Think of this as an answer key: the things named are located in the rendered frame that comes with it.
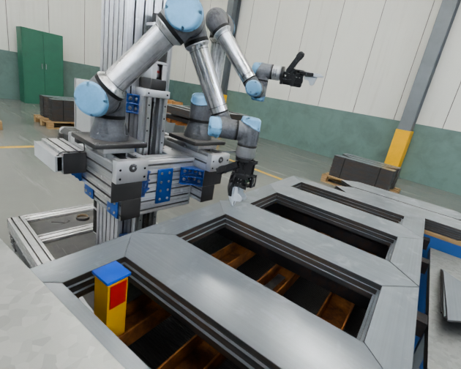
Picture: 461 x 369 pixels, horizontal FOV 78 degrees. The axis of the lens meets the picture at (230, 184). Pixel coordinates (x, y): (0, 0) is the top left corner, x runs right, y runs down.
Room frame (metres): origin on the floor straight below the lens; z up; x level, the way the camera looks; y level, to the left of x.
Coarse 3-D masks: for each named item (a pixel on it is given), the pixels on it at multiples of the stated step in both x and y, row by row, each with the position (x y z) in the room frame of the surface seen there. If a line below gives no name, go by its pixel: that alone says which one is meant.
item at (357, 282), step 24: (312, 192) 1.60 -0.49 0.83; (312, 216) 1.26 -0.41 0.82; (336, 216) 1.22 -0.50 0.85; (384, 216) 1.40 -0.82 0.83; (192, 240) 0.83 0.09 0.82; (264, 240) 0.90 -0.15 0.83; (384, 240) 1.09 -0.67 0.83; (312, 264) 0.80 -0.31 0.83; (72, 288) 0.51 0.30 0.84; (144, 288) 0.56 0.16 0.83; (168, 288) 0.54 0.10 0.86; (360, 288) 0.72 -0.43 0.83; (168, 312) 0.52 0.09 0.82; (192, 312) 0.50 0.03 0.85; (216, 336) 0.45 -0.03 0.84; (360, 336) 0.53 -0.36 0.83; (240, 360) 0.41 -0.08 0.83; (264, 360) 0.40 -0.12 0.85
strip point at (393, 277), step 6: (390, 264) 0.84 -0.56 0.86; (390, 270) 0.80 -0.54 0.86; (396, 270) 0.80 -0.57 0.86; (384, 276) 0.76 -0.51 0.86; (390, 276) 0.76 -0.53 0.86; (396, 276) 0.77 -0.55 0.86; (402, 276) 0.78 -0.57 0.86; (384, 282) 0.72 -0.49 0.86; (390, 282) 0.73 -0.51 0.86; (396, 282) 0.74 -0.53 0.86; (402, 282) 0.74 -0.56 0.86; (408, 282) 0.75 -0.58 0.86
